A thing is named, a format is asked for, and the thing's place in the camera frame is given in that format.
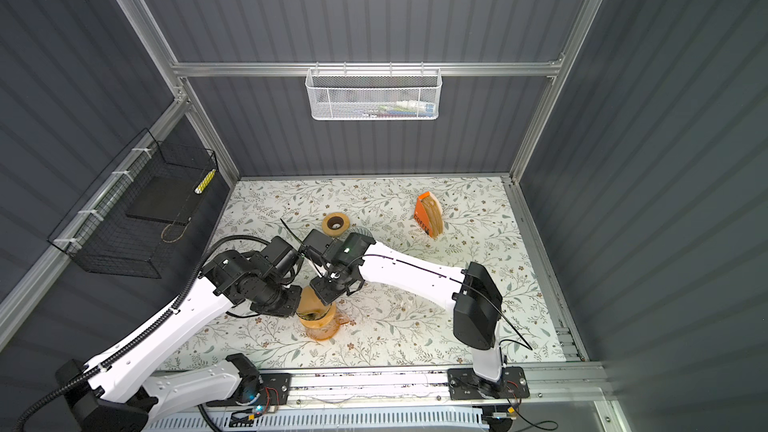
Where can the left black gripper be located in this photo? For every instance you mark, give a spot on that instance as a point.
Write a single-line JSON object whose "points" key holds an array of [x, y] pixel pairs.
{"points": [[291, 308]]}

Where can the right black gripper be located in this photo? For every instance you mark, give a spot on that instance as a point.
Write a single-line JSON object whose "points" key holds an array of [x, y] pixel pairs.
{"points": [[322, 292]]}

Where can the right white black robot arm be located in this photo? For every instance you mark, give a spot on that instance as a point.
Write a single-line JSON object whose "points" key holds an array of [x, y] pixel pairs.
{"points": [[469, 294]]}

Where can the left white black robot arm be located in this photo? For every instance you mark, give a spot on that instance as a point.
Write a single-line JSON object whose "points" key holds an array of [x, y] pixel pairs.
{"points": [[122, 392]]}

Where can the grey glass dripper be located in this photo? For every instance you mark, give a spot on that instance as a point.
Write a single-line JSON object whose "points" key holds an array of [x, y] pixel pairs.
{"points": [[362, 231]]}

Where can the orange coffee filter holder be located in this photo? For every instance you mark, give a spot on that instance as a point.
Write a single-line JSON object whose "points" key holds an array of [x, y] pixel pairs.
{"points": [[428, 214]]}

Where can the black foam pad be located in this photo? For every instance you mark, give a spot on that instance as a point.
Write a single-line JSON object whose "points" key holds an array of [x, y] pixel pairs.
{"points": [[165, 200]]}

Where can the floral table mat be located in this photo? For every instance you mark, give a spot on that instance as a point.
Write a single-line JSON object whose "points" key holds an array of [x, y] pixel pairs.
{"points": [[389, 327]]}

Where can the tubes in white basket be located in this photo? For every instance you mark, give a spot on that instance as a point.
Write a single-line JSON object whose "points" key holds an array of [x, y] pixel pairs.
{"points": [[402, 109]]}

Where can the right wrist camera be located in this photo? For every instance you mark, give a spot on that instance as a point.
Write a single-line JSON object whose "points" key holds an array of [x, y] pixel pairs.
{"points": [[315, 245]]}

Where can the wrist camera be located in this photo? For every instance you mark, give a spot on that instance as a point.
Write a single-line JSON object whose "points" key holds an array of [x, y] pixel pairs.
{"points": [[282, 258], [315, 245]]}

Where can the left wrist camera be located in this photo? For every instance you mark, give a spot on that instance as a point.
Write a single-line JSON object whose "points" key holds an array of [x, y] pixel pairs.
{"points": [[282, 258]]}

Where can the black wire side basket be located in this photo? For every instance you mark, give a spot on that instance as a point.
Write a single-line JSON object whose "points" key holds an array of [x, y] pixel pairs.
{"points": [[131, 225]]}

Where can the white wire wall basket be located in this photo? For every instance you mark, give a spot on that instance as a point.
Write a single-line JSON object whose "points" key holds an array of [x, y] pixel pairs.
{"points": [[338, 94]]}

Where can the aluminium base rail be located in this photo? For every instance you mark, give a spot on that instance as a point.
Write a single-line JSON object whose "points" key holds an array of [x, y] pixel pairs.
{"points": [[372, 387]]}

